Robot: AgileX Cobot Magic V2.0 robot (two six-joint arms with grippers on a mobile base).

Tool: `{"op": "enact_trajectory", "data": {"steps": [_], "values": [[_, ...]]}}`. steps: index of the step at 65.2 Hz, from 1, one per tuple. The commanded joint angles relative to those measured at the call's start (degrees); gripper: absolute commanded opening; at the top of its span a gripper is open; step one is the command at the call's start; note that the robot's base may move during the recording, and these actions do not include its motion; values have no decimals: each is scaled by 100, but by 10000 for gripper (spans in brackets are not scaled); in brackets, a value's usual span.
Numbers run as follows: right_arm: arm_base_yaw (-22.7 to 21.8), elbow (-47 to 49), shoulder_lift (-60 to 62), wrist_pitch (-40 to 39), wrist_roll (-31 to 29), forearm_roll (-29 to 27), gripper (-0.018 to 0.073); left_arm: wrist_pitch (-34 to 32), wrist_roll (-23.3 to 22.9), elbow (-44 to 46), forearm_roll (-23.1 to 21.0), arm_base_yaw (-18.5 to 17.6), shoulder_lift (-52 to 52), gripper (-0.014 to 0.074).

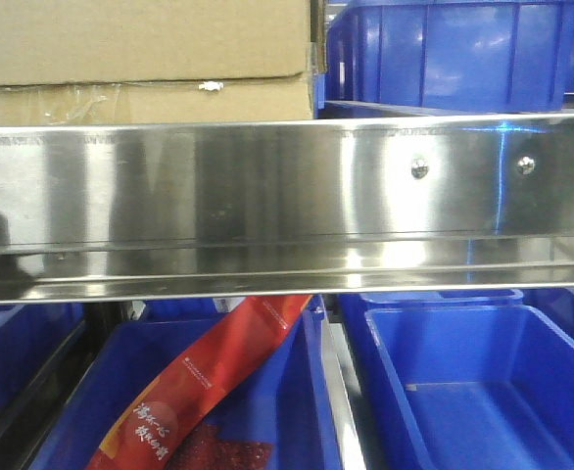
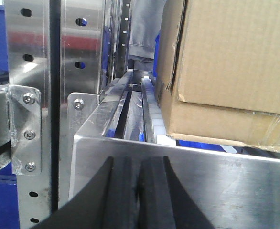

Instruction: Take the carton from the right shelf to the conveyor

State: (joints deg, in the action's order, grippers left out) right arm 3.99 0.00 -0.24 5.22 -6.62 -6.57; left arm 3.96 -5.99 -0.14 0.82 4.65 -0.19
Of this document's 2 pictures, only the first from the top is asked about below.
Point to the blue bin lower centre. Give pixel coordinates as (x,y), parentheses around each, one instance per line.
(284,404)

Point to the brown cardboard carton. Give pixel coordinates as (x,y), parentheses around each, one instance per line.
(113,62)

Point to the right steel rivet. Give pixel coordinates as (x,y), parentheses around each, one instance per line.
(525,165)

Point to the blue bin lower left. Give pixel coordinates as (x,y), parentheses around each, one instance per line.
(28,334)

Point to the red snack package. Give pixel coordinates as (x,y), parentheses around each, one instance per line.
(166,411)

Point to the stainless steel shelf rail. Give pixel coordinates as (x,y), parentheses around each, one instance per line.
(107,213)

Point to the left steel rivet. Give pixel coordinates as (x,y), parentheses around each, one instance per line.
(419,167)

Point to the blue bin behind lower right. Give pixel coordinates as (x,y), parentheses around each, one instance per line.
(354,306)

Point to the steel rivet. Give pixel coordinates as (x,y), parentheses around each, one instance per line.
(525,165)
(419,167)

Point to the blue bin upper right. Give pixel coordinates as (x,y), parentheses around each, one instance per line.
(470,56)

